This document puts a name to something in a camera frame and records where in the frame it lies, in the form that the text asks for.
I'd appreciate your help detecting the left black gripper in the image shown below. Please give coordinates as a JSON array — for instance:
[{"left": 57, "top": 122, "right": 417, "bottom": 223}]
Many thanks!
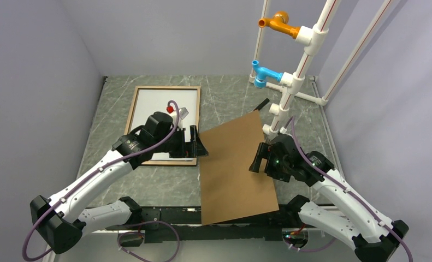
[{"left": 153, "top": 125, "right": 208, "bottom": 158}]

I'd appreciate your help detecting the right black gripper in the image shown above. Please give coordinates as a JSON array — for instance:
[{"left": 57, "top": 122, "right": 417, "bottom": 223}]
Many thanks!
[{"left": 248, "top": 142, "right": 292, "bottom": 182}]

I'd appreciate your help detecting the brown backing board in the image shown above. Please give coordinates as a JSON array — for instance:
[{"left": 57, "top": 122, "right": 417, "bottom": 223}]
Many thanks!
[{"left": 199, "top": 111, "right": 279, "bottom": 225}]

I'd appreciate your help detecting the printed photo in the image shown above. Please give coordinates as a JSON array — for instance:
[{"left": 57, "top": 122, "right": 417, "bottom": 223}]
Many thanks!
[{"left": 111, "top": 86, "right": 208, "bottom": 165}]

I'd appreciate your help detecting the wooden picture frame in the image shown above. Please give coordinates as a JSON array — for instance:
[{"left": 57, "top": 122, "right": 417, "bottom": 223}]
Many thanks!
[{"left": 124, "top": 85, "right": 202, "bottom": 167}]

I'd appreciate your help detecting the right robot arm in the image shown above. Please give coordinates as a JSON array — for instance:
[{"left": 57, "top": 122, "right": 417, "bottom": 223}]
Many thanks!
[{"left": 249, "top": 134, "right": 409, "bottom": 261}]

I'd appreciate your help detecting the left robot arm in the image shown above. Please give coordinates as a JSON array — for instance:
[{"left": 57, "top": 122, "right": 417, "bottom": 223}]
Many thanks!
[{"left": 30, "top": 112, "right": 209, "bottom": 254}]

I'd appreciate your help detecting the blue plastic faucet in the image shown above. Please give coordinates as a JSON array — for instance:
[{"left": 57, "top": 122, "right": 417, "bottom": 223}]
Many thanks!
[{"left": 251, "top": 60, "right": 283, "bottom": 88}]

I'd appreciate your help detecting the white pvc pipe stand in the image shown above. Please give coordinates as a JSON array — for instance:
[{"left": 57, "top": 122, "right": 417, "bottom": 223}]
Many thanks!
[{"left": 248, "top": 1, "right": 393, "bottom": 140}]

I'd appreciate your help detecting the orange plastic faucet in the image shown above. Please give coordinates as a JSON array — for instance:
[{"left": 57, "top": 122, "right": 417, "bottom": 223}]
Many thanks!
[{"left": 258, "top": 11, "right": 300, "bottom": 39}]

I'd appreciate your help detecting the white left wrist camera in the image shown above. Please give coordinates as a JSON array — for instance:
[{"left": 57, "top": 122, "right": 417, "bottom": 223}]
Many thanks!
[{"left": 166, "top": 105, "right": 188, "bottom": 129}]

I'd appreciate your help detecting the black handled hammer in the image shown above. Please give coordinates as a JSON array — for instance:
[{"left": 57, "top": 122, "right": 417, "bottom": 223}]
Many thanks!
[{"left": 254, "top": 98, "right": 270, "bottom": 111}]

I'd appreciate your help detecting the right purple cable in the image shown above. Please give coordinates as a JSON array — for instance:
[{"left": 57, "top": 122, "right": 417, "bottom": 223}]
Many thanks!
[{"left": 281, "top": 115, "right": 413, "bottom": 262}]

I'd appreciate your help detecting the purple cable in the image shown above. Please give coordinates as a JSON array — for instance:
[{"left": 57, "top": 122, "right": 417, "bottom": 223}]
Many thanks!
[
  {"left": 281, "top": 115, "right": 413, "bottom": 262},
  {"left": 22, "top": 100, "right": 182, "bottom": 262}
]

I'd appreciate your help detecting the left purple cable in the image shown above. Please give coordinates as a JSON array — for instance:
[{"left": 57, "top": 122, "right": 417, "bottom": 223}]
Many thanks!
[{"left": 22, "top": 100, "right": 182, "bottom": 262}]

